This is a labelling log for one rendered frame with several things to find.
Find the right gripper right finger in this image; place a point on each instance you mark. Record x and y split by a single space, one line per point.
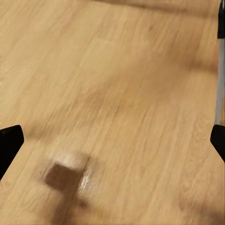
217 138

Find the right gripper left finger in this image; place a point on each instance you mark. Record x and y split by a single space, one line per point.
11 140

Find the camera tripod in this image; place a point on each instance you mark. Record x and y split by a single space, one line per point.
221 66

